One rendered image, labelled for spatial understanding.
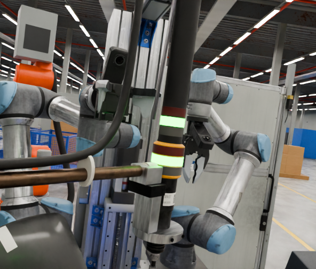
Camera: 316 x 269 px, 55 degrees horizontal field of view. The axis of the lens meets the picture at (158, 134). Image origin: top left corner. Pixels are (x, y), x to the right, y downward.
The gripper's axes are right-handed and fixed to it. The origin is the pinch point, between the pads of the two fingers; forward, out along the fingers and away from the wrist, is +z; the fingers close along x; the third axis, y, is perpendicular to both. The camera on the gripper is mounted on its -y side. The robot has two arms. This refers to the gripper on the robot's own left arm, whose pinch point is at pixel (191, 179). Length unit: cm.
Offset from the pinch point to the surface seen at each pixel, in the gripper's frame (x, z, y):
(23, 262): 42, 2, -50
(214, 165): -71, 13, 128
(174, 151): 25, -14, -53
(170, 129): 26, -17, -52
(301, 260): -32.2, 18.7, -15.7
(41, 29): 92, -110, 333
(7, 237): 44, -1, -49
